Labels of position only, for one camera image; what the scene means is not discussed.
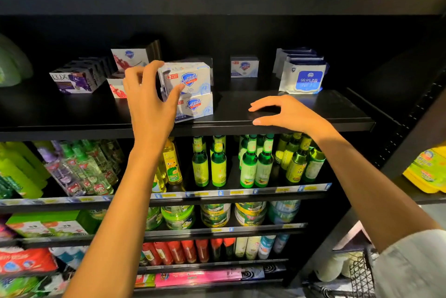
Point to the cream white pouch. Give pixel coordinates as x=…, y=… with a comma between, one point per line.
x=331, y=268

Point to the row of white red soap boxes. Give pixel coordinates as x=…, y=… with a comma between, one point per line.
x=129, y=57

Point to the black store shelf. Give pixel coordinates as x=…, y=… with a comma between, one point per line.
x=56, y=116

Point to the long pink packet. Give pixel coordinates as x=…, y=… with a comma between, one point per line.
x=202, y=277

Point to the row of purple soap boxes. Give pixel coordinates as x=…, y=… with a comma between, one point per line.
x=73, y=79

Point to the yellow red packets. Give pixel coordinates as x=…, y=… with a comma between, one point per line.
x=145, y=280

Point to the pale green pump soap bottle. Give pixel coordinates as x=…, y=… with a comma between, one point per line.
x=10, y=64

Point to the person's left hand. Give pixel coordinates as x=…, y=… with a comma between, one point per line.
x=150, y=116

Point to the red snack packet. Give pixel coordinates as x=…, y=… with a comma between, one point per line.
x=28, y=261

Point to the row of white blue soap boxes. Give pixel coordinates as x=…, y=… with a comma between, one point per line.
x=244, y=66

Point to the person's right forearm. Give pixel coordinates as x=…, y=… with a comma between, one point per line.
x=380, y=190

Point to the person's left forearm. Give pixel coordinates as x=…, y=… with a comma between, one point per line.
x=115, y=228

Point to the row of white upright packs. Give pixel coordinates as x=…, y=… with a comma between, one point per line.
x=303, y=78

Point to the green lidded wipe tub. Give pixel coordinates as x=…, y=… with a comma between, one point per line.
x=179, y=217
x=284, y=212
x=155, y=219
x=251, y=213
x=216, y=215

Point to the green white box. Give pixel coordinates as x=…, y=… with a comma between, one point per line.
x=28, y=226
x=70, y=224

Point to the row of white small bottles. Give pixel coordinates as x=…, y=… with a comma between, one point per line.
x=258, y=247

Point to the person's right hand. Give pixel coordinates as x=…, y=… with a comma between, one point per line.
x=299, y=116

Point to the yellow detergent jug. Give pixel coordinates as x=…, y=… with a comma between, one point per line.
x=425, y=169

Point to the single white blue soap box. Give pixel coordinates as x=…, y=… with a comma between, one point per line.
x=196, y=105
x=188, y=78

